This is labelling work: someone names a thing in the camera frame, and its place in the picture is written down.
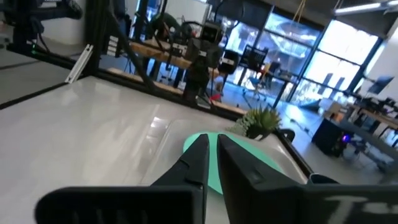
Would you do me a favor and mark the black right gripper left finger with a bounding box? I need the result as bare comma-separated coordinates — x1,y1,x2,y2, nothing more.
34,133,210,224

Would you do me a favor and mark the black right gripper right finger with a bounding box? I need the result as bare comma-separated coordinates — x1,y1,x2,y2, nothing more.
217,134,398,224

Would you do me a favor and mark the green round plate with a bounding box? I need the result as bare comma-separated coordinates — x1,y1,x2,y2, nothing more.
182,131,284,195

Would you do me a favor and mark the clear plastic tray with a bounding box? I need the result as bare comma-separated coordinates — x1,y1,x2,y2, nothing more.
139,118,308,224

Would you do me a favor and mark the small potted green plant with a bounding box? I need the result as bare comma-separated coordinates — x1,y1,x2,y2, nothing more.
226,106,282,141

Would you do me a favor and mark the black computer tower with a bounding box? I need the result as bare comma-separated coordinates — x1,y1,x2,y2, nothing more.
312,117,354,158

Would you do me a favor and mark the cluttered wooden work desk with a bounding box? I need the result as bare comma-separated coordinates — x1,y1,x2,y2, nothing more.
338,102,398,162

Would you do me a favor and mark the black mesh office chair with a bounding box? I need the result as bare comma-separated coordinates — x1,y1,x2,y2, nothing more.
238,44,269,73

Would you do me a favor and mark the white aluminium extrusion bar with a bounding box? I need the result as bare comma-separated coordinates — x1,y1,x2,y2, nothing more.
64,43,94,84

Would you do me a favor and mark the dark computer monitor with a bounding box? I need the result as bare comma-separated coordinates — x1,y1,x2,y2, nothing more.
366,75,395,95

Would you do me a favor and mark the ceiling tube lamp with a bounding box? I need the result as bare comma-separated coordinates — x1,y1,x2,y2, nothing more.
333,0,398,16

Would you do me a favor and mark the black camera rig on stand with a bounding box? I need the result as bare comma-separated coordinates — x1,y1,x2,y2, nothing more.
182,20,240,108

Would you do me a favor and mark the black metal table frame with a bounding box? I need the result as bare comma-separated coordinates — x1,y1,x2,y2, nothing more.
6,0,246,121

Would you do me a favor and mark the yellow hanging rope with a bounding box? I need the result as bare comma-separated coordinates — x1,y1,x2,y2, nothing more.
292,0,307,22

